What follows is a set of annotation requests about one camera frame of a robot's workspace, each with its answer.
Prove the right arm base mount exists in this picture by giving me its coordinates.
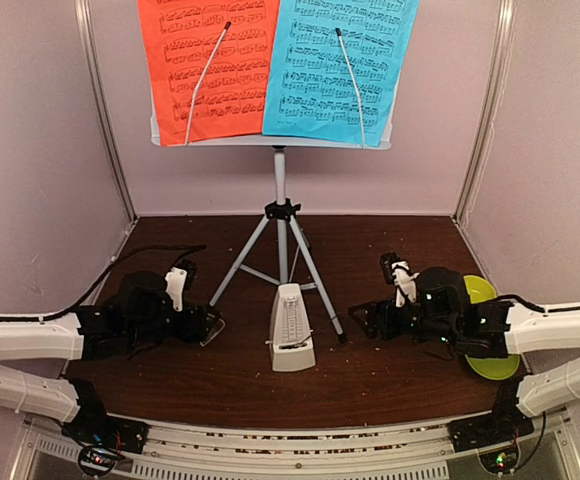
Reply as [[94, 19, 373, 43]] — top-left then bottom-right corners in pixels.
[[448, 414, 535, 476]]

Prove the grey metronome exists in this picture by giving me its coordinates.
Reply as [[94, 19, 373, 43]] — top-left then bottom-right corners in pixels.
[[266, 283, 316, 373]]

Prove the green bowl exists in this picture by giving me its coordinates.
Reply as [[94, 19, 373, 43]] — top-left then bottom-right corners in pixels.
[[463, 275, 498, 304]]

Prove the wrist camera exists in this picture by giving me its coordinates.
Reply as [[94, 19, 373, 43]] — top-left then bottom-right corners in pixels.
[[380, 252, 418, 308], [165, 256, 197, 312]]

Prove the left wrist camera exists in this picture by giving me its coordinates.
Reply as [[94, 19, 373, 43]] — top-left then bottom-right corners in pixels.
[[165, 256, 197, 312]]

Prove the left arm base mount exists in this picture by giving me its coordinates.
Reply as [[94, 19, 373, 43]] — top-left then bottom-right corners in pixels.
[[57, 416, 149, 479]]

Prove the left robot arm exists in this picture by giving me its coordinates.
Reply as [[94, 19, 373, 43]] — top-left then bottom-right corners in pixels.
[[0, 245, 222, 444]]

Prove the aluminium corner post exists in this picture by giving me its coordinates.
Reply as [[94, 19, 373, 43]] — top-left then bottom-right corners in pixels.
[[74, 0, 138, 226], [454, 0, 517, 230]]

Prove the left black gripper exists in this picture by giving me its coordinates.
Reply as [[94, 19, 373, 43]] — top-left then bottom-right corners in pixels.
[[127, 299, 220, 348]]

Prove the blue sheet music mat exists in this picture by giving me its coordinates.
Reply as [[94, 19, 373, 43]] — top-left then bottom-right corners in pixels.
[[262, 0, 419, 148]]

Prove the grey music stand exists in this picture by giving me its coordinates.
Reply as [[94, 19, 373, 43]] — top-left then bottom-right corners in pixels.
[[148, 0, 396, 344]]

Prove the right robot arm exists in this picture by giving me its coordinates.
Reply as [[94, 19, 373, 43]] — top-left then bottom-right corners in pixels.
[[348, 261, 580, 442]]

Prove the red sheet music mat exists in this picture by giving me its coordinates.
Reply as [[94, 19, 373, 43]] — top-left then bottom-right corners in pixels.
[[137, 0, 280, 146]]

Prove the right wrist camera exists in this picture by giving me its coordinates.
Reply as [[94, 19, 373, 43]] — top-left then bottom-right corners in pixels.
[[380, 252, 418, 308]]

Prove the left aluminium corner post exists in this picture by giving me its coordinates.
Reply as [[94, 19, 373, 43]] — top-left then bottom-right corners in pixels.
[[74, 0, 138, 226]]

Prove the clear metronome cover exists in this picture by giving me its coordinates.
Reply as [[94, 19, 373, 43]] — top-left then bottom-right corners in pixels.
[[199, 312, 225, 347]]

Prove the green plate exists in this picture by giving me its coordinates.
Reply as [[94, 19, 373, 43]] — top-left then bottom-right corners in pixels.
[[465, 355, 521, 381]]

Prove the right aluminium corner post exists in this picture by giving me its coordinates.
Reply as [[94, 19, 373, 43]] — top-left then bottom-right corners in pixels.
[[454, 0, 517, 230]]

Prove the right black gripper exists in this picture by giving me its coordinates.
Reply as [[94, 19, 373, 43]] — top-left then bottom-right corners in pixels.
[[348, 295, 457, 348]]

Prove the aluminium front rail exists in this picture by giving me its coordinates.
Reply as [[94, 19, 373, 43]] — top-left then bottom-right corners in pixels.
[[12, 394, 580, 480]]

